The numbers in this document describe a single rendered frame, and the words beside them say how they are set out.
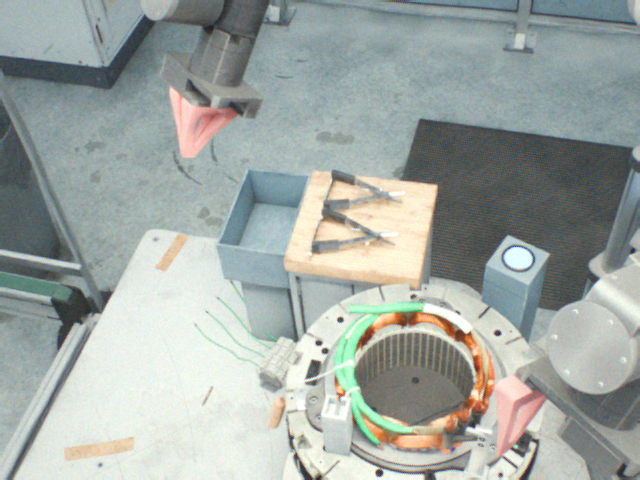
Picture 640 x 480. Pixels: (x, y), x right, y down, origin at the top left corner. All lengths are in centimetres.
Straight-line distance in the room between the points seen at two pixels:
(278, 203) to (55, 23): 200
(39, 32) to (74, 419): 210
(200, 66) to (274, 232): 55
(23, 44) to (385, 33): 142
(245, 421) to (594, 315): 95
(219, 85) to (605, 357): 50
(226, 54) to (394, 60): 248
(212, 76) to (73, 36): 242
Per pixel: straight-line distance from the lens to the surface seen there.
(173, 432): 141
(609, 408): 61
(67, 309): 167
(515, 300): 127
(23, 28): 336
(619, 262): 137
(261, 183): 136
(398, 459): 99
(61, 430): 147
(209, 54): 84
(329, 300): 127
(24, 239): 259
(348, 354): 100
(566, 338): 52
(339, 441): 97
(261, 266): 125
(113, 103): 329
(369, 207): 126
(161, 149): 303
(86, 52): 327
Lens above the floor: 199
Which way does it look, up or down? 50 degrees down
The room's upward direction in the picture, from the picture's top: 6 degrees counter-clockwise
